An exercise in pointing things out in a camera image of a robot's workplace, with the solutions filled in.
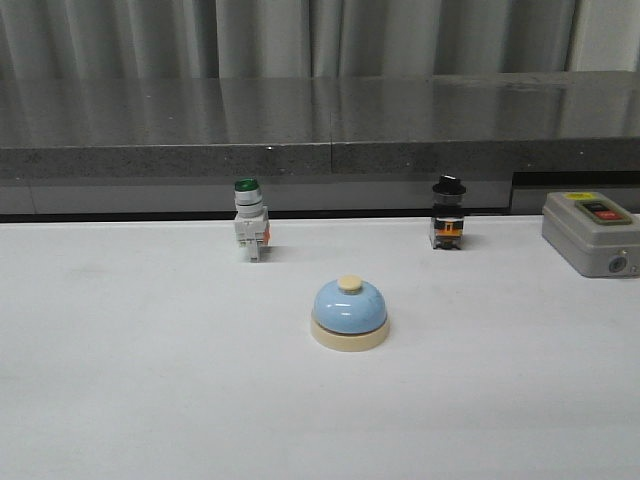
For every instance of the blue call bell cream base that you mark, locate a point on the blue call bell cream base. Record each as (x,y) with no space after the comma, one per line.
(349,314)

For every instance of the grey stone counter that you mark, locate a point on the grey stone counter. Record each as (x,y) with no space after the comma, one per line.
(167,148)

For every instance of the grey push button box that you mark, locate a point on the grey push button box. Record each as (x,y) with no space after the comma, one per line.
(595,235)

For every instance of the grey curtain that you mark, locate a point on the grey curtain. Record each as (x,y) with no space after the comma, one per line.
(242,39)

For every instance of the green pilot light switch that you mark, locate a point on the green pilot light switch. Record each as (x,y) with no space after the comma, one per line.
(251,223)

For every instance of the black rotary selector switch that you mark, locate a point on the black rotary selector switch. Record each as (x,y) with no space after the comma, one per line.
(447,220)

